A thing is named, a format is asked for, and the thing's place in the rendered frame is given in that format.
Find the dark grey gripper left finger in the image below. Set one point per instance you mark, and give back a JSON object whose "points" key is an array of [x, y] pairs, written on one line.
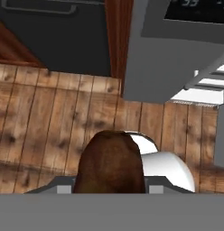
{"points": [[61, 183]]}

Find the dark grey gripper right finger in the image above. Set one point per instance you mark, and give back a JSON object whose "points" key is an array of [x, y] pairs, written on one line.
{"points": [[159, 182]]}

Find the brown sweet potato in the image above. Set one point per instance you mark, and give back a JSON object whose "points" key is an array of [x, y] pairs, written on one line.
{"points": [[110, 164]]}

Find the plain grey fridge door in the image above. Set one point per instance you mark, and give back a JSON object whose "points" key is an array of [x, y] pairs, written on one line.
{"points": [[221, 129]]}

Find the white fridge shelf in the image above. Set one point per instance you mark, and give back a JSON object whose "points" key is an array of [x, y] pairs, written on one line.
{"points": [[204, 95]]}

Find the white round object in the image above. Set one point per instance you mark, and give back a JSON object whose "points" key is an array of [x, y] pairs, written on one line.
{"points": [[168, 168]]}

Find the dark grey appliance door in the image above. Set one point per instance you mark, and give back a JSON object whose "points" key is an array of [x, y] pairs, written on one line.
{"points": [[62, 42]]}

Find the brown wooden cabinet panel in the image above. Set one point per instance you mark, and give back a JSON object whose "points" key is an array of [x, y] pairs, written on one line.
{"points": [[118, 36], [11, 48]]}

